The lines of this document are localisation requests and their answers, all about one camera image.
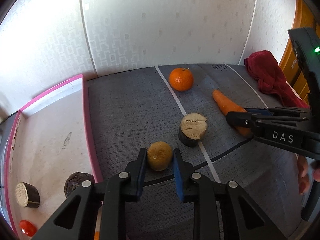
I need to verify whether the pale cut eggplant piece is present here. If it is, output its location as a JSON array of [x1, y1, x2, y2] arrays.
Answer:
[[178, 113, 208, 147]]

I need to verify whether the grey patterned tablecloth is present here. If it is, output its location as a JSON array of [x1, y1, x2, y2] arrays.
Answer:
[[86, 64, 309, 239]]

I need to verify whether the red tomato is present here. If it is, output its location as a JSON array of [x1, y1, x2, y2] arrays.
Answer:
[[19, 219, 37, 237]]

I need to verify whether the wooden door frame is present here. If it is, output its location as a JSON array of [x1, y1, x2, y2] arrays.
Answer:
[[278, 0, 320, 106]]

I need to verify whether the yellow brown kiwi fruit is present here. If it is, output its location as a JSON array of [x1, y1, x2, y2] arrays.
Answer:
[[147, 141, 172, 171]]

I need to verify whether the orange carrot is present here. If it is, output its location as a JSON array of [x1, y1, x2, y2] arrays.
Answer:
[[212, 89, 252, 138]]

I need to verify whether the orange with stem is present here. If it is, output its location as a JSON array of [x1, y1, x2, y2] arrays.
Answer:
[[169, 68, 194, 92]]

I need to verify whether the dark red towel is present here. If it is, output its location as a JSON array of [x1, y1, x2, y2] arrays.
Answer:
[[244, 50, 308, 108]]

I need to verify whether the right hand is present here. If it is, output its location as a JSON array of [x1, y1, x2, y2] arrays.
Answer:
[[297, 155, 320, 194]]

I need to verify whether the dark purple beet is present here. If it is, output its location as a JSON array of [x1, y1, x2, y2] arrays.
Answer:
[[64, 172, 95, 198]]

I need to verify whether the pink rimmed white tray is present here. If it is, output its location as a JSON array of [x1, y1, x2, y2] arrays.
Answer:
[[3, 74, 103, 239]]

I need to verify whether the large orange fruit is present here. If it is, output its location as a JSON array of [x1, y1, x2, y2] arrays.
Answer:
[[94, 231, 100, 240]]

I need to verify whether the dark eggplant cylinder piece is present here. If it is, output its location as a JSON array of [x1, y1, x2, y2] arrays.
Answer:
[[15, 182, 40, 209]]

